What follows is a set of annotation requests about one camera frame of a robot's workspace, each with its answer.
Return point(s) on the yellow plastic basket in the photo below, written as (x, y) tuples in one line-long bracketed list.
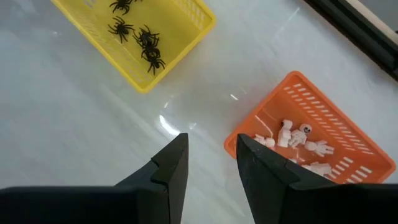
[(174, 25)]

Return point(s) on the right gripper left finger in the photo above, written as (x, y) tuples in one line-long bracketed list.
[(164, 180)]

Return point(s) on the orange plastic basket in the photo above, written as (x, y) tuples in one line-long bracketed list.
[(280, 105)]

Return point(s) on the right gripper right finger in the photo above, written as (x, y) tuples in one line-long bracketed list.
[(264, 180)]

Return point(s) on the small pieces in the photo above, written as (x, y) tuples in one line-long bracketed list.
[(318, 168)]

